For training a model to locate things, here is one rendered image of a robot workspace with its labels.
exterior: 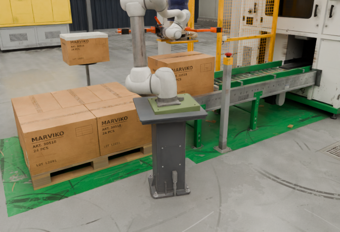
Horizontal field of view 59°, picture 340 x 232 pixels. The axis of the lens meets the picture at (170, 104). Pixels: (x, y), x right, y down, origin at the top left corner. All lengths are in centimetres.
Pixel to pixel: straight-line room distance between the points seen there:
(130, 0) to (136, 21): 15
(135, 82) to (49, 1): 792
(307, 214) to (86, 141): 191
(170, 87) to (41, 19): 804
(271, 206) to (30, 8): 872
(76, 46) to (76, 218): 266
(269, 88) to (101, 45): 244
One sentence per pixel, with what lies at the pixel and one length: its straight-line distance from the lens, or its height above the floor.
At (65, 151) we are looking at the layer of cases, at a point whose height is 29.
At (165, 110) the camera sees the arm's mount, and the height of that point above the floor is 77.
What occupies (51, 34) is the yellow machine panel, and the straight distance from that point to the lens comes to 1013.
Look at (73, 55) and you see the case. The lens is 449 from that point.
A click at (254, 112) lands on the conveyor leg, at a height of 23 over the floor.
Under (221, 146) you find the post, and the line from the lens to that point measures 325.
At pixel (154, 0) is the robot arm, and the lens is 221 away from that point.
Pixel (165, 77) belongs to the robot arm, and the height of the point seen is 100.
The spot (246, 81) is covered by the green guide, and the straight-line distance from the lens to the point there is 361.
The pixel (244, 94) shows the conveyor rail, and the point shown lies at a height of 50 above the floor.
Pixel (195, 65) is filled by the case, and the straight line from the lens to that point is 309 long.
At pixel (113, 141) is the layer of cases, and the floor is 26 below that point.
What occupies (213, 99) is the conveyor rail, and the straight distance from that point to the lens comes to 318.
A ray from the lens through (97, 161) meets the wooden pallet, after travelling 293.
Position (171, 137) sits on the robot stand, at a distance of 233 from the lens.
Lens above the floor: 157
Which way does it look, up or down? 20 degrees down
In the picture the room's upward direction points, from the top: straight up
